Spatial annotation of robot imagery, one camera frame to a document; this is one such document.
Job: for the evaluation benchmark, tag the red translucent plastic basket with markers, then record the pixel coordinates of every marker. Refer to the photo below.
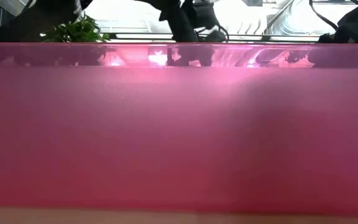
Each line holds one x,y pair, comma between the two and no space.
179,140

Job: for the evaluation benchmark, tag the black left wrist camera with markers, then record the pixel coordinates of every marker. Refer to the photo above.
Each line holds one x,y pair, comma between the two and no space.
205,14

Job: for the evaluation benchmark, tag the green potted plant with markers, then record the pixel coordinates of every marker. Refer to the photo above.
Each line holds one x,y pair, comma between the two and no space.
76,31

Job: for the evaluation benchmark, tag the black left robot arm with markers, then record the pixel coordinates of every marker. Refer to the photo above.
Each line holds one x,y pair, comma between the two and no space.
26,25

